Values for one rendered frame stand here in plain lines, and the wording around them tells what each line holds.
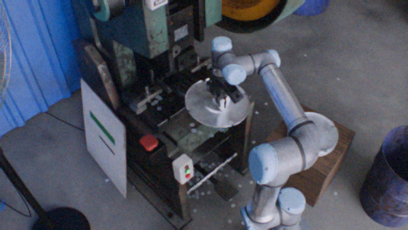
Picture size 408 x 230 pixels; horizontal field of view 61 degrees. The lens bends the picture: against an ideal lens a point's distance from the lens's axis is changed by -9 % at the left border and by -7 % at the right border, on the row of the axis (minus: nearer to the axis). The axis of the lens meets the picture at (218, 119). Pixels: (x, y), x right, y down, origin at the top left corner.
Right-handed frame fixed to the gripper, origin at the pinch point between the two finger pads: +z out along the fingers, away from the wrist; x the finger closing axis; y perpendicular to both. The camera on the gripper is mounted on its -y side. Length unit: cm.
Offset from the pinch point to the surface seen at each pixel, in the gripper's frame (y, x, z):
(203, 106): 8.0, 4.8, 0.8
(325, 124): -22, -61, 41
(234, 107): -0.9, -5.8, 2.4
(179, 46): 25.6, 1.6, -21.1
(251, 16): 15.6, -33.0, -25.2
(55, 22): 147, 14, 14
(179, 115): 19.5, 9.8, 11.6
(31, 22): 146, 29, 7
